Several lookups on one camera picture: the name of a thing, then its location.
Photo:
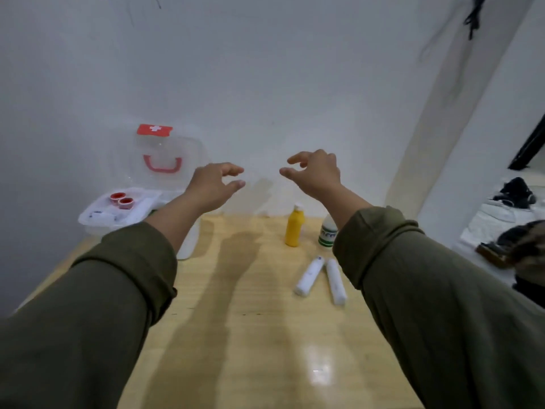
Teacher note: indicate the person's left hand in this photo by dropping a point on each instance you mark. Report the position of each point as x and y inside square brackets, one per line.
[208, 187]

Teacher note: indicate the person's right hand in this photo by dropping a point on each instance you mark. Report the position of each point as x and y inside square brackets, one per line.
[319, 174]

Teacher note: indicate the yellow liquid bottle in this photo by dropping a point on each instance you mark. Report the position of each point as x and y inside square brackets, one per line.
[294, 227]

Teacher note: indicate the white bottle green label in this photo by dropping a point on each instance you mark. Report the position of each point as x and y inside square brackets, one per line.
[328, 234]

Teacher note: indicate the short white gauze roll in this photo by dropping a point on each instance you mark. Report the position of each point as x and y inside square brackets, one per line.
[101, 215]

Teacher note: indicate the person's right forearm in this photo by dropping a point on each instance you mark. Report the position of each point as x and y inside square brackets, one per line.
[447, 315]

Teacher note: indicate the person's left forearm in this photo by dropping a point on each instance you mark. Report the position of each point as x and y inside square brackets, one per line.
[85, 315]

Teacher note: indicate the light wooden table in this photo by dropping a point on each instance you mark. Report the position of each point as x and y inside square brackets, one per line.
[255, 336]

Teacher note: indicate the white cloth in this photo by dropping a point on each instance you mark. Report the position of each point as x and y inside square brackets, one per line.
[485, 227]

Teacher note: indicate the black bag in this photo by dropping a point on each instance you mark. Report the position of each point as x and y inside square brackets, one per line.
[516, 192]

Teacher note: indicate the black slanted pole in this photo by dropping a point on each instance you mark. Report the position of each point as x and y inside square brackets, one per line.
[528, 144]

